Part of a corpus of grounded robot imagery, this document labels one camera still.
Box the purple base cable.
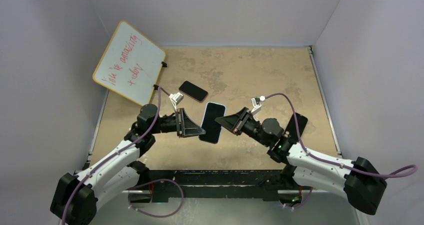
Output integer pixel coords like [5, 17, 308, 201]
[127, 178, 185, 218]
[282, 185, 314, 211]

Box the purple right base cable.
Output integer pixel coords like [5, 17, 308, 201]
[282, 185, 314, 211]

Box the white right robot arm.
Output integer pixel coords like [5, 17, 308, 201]
[215, 107, 387, 215]

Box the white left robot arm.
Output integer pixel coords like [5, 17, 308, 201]
[50, 104, 206, 225]

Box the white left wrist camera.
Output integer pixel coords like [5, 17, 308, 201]
[168, 92, 184, 112]

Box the black phone with pink edge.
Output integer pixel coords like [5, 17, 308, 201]
[178, 80, 209, 103]

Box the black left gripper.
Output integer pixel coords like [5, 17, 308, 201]
[150, 108, 205, 138]

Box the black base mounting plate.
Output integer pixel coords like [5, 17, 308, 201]
[135, 169, 308, 203]

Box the yellow framed whiteboard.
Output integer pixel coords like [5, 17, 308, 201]
[92, 20, 166, 105]

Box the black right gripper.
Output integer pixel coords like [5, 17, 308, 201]
[215, 107, 270, 147]

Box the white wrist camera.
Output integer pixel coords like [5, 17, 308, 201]
[168, 92, 184, 112]
[250, 96, 266, 115]

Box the aluminium front rail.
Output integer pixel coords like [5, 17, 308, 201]
[116, 169, 308, 201]

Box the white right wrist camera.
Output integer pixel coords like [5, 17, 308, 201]
[250, 96, 266, 115]

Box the black phone case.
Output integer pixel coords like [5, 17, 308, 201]
[285, 112, 309, 141]

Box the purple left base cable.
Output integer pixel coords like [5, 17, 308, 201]
[127, 178, 185, 218]

